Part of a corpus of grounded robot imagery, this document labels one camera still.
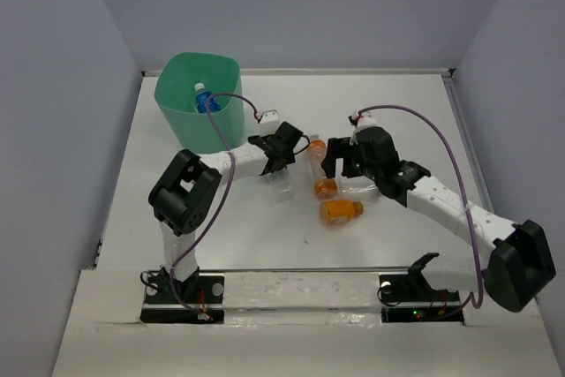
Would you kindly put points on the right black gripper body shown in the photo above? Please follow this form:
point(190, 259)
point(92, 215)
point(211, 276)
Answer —
point(367, 168)

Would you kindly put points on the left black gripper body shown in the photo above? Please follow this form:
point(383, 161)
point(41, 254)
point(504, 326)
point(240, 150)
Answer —
point(288, 160)

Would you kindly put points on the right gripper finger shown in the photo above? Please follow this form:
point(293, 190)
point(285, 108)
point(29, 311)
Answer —
point(337, 148)
point(350, 169)

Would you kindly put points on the white green label bottle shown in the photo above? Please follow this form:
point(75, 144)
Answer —
point(281, 185)

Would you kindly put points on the blue label plastic bottle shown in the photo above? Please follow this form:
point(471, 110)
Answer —
point(202, 103)

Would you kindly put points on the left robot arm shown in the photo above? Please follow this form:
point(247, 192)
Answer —
point(191, 192)

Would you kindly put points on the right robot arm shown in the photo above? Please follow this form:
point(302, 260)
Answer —
point(512, 262)

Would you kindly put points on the green plastic bin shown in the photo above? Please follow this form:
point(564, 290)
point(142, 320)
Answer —
point(175, 97)

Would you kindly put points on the clear jar silver lid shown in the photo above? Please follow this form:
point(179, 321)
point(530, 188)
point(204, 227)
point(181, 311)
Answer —
point(358, 189)

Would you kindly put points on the tall orange label bottle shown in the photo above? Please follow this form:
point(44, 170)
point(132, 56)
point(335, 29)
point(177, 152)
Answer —
point(323, 187)

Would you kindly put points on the short orange juice bottle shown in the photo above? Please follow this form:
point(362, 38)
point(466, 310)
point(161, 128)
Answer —
point(334, 212)

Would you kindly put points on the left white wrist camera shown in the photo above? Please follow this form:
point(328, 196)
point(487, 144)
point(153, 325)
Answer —
point(269, 122)

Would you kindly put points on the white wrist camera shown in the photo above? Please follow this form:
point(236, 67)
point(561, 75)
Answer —
point(269, 122)
point(360, 122)

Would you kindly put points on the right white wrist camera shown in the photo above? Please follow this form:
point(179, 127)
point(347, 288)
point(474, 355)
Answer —
point(360, 122)

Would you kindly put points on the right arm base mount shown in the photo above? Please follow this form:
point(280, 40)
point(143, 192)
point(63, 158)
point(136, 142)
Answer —
point(408, 298)

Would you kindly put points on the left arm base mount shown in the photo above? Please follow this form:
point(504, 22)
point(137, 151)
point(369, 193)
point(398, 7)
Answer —
point(199, 301)

